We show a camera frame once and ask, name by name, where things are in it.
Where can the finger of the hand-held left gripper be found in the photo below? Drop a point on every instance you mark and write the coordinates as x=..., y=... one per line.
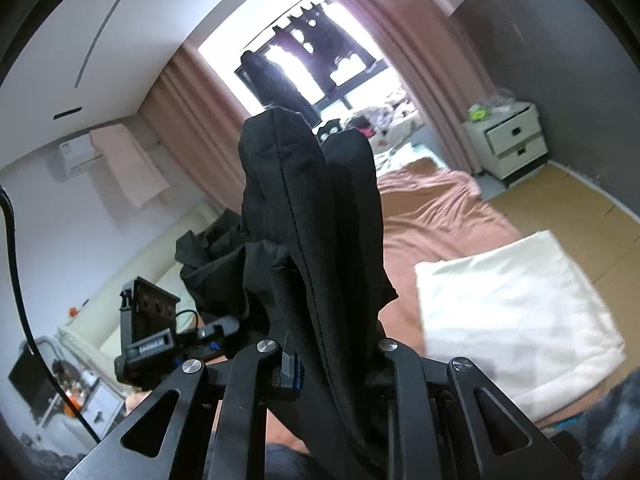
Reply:
x=220, y=329

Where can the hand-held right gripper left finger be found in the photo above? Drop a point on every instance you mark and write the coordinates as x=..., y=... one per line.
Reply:
x=287, y=377

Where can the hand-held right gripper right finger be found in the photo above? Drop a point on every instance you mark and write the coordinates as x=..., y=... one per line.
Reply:
x=400, y=390

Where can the black collared shirt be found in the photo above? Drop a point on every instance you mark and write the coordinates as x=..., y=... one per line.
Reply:
x=300, y=210

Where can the dark hanging clothes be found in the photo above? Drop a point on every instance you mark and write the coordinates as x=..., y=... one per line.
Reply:
x=310, y=55

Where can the cream padded headboard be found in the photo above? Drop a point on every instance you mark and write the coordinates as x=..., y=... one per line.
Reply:
x=150, y=265

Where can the white drawer unit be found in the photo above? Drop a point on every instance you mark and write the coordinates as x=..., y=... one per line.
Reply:
x=100, y=405

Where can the black monitor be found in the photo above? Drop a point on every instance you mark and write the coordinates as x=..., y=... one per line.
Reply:
x=30, y=382

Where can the white folded blanket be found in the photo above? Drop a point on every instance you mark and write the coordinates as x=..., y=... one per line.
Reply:
x=515, y=320

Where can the pink hanging towel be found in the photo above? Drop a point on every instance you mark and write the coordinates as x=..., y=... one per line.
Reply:
x=131, y=165

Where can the orange-brown bed blanket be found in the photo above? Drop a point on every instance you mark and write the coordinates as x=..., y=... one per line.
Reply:
x=425, y=220

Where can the white air conditioner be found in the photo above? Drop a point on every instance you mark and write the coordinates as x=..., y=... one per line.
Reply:
x=75, y=157

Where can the pink curtain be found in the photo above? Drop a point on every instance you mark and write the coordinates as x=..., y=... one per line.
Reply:
x=395, y=50
x=200, y=125

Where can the dark fuzzy rug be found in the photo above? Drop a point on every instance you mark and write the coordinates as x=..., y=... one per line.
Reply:
x=610, y=435

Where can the pile of plush toys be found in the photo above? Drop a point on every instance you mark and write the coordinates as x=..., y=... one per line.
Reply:
x=372, y=120

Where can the white nightstand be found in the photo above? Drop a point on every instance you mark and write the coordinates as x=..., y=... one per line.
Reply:
x=507, y=137

